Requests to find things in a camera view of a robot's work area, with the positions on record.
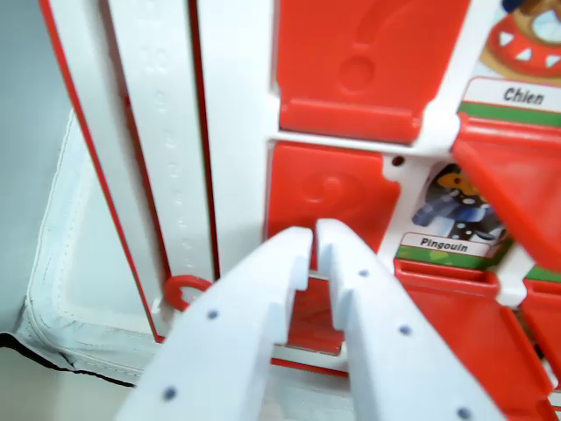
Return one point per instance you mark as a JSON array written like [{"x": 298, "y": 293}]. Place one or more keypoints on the red plastic flap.
[
  {"x": 350, "y": 57},
  {"x": 333, "y": 188},
  {"x": 526, "y": 184},
  {"x": 473, "y": 333}
]

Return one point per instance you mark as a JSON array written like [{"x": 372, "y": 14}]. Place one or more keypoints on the penguin picture card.
[{"x": 451, "y": 219}]

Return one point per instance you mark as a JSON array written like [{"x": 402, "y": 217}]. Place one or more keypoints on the dog picture card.
[{"x": 521, "y": 94}]

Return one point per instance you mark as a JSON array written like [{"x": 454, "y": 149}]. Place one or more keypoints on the red and white game board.
[{"x": 236, "y": 131}]

